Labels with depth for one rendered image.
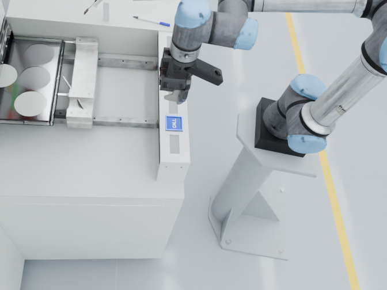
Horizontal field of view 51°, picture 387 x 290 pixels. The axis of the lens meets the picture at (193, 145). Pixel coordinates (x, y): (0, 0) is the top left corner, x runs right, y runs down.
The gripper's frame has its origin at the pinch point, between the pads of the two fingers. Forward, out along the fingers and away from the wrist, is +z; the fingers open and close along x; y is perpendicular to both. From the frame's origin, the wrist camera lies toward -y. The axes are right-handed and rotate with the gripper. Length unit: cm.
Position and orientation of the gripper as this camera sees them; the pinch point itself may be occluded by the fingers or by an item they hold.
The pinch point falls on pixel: (180, 100)
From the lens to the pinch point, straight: 120.2
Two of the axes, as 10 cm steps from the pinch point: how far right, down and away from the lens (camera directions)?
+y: -9.8, -0.4, -1.8
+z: -1.7, 5.0, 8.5
